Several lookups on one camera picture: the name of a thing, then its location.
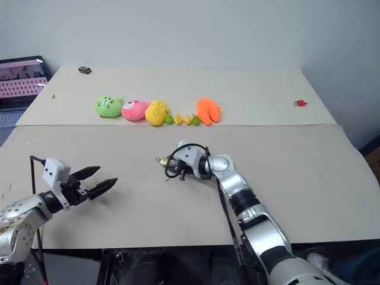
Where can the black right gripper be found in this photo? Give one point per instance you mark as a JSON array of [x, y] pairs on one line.
[[184, 169]]

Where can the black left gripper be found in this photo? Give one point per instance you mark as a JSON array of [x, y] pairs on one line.
[[74, 191]]

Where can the brass padlock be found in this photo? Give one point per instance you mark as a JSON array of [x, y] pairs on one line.
[[162, 162]]

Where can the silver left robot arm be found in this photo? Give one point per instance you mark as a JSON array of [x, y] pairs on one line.
[[20, 213]]

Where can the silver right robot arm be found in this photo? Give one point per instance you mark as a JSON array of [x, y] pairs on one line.
[[252, 207]]

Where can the small green toy pear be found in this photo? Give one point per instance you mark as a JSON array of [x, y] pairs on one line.
[[195, 120], [169, 120]]

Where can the small yellow toy starfruit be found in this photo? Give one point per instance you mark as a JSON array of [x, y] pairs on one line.
[[188, 120], [178, 119]]

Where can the yellow plush toy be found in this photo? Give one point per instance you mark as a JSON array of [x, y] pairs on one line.
[[156, 112]]

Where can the orange plush toy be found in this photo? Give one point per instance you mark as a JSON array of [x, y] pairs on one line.
[[207, 110]]

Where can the pink plush toy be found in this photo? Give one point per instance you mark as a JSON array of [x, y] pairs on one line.
[[133, 110]]

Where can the green plush toy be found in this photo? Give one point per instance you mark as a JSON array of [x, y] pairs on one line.
[[107, 106]]

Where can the dark rounded shape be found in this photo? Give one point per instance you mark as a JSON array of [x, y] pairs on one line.
[[145, 267]]

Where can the small black object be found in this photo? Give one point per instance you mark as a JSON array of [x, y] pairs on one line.
[[84, 70]]

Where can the open laptop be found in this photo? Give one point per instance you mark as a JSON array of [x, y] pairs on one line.
[[20, 86]]

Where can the small red object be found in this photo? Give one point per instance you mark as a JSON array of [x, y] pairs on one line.
[[301, 103]]

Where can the white shoe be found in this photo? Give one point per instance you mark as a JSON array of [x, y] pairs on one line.
[[320, 262]]

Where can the brown cardboard box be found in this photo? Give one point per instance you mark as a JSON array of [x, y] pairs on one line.
[[373, 161]]

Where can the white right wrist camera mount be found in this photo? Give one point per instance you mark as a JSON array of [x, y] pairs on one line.
[[190, 154]]

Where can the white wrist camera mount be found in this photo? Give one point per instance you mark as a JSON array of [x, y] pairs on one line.
[[190, 154], [53, 172]]

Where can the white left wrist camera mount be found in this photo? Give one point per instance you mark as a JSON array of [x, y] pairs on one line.
[[53, 172]]

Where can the black metal frame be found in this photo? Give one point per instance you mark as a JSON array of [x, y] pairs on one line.
[[111, 264]]

